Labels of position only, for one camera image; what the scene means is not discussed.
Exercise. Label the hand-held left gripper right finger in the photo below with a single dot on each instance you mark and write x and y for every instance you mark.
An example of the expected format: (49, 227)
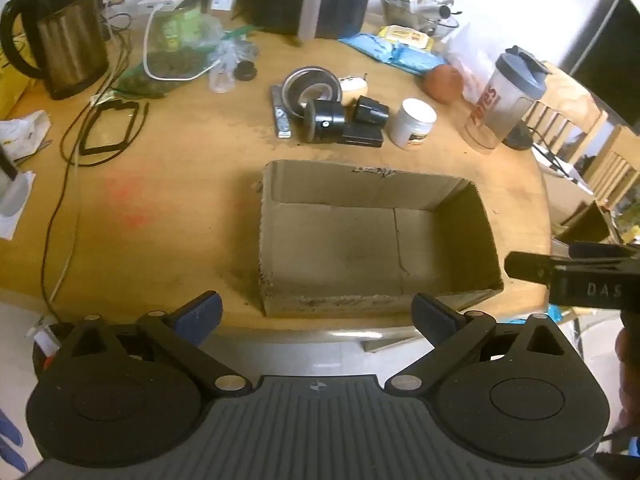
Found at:
(434, 316)

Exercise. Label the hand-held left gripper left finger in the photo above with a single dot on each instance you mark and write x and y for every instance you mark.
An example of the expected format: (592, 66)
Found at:
(200, 312)

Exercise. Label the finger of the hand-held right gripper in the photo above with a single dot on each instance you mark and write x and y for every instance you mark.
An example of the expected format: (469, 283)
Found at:
(527, 266)

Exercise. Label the brown cardboard box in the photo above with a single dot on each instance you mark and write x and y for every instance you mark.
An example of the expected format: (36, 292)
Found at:
(345, 240)

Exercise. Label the black box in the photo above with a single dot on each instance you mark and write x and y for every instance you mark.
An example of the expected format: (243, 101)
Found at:
(362, 136)

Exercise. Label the black plug adapter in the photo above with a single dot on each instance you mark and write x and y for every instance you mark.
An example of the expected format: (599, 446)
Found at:
(371, 110)

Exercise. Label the round metal bowl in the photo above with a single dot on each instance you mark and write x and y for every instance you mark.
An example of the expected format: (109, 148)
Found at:
(310, 85)

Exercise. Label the person's right hand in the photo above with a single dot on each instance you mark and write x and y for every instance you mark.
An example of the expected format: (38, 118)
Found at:
(629, 360)

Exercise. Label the open cardboard carton on floor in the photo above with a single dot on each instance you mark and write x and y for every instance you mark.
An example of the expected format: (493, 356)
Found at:
(585, 220)

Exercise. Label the wooden chair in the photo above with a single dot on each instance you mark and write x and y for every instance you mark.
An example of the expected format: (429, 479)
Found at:
(565, 110)
(615, 160)

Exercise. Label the clear shaker bottle grey lid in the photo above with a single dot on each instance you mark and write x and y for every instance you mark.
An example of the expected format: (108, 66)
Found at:
(500, 105)

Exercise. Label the orange fruit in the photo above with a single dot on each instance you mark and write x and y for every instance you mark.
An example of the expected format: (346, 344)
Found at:
(442, 84)

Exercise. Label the white paper sheet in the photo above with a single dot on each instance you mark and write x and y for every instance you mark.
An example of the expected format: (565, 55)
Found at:
(15, 210)

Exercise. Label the crinkled clear plastic bag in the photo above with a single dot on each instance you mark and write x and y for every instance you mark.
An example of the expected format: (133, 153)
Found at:
(470, 60)

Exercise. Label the black monitor screen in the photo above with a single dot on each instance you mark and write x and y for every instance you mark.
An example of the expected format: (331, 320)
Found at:
(610, 55)

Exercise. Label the blue plastic packet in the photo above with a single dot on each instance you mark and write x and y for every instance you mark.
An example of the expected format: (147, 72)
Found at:
(395, 55)

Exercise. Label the green bag of dark pellets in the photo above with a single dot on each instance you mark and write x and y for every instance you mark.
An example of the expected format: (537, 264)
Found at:
(165, 65)

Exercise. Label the crumpled white paper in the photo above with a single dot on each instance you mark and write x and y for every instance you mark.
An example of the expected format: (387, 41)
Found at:
(22, 132)

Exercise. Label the yellow wet wipes packet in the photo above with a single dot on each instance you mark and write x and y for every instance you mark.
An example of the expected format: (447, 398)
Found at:
(405, 36)

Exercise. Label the clear zip plastic bag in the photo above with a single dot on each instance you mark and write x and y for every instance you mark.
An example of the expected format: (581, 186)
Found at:
(227, 45)

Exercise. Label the glass bowl of clutter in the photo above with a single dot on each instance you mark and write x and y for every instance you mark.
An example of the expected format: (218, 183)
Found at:
(415, 7)

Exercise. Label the green labelled jar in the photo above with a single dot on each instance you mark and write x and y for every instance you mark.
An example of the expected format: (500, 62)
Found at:
(182, 27)

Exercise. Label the steel electric kettle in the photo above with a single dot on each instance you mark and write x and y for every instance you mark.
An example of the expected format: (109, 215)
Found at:
(65, 40)

